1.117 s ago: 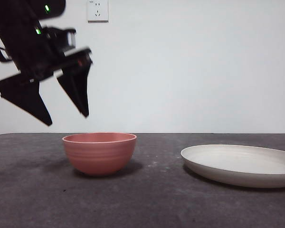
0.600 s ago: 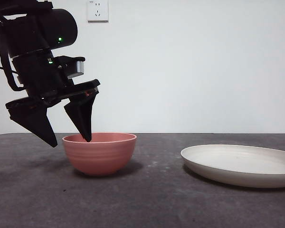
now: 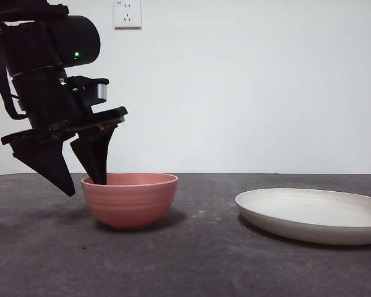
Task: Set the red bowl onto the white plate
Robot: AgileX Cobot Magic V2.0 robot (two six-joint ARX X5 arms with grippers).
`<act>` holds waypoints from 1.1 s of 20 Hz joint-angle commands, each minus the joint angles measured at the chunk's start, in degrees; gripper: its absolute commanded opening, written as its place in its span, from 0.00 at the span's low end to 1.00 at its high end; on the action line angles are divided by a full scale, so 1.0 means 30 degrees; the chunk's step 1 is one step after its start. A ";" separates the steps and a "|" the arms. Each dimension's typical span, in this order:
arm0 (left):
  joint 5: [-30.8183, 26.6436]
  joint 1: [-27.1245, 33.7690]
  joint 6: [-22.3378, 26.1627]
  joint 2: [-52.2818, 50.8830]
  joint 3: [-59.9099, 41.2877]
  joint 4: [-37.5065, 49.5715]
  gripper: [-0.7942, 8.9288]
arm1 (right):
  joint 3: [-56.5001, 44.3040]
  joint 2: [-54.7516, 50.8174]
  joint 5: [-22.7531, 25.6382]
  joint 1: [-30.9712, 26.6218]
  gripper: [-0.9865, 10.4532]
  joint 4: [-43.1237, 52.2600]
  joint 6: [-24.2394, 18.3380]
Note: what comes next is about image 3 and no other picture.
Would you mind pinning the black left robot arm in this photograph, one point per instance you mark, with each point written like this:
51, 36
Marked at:
49, 37

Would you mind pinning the white round plate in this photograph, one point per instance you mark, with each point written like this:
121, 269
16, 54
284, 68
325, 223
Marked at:
309, 222

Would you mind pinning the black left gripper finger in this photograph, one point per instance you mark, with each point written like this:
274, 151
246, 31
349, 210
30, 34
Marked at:
46, 161
94, 154

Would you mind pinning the white wall power outlet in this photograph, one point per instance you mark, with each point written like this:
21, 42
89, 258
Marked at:
127, 15

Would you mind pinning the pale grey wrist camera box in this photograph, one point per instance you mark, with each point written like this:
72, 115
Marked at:
102, 92

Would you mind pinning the red ribbed bowl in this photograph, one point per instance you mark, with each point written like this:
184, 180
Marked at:
130, 204

